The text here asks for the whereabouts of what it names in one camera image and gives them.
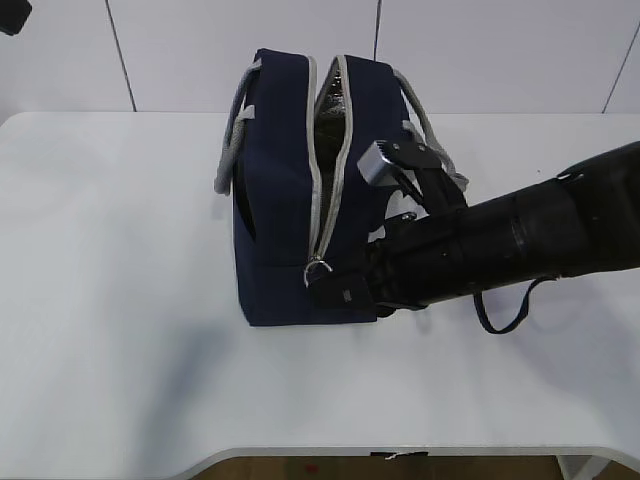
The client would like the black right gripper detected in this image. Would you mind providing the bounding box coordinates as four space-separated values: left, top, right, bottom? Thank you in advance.
308 212 465 318

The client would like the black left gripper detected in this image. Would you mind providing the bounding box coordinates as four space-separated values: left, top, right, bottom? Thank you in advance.
0 0 32 36

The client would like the navy blue lunch bag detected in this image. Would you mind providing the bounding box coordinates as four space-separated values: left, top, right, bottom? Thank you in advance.
214 49 439 327

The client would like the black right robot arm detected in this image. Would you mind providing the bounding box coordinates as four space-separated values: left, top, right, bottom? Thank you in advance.
304 141 639 316

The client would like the black tape on table edge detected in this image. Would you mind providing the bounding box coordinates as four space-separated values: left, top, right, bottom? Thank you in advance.
370 451 429 461

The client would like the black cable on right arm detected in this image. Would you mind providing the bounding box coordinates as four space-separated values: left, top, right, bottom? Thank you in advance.
472 275 559 335

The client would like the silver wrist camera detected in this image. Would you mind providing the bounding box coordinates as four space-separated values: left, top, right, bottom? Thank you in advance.
356 139 469 216

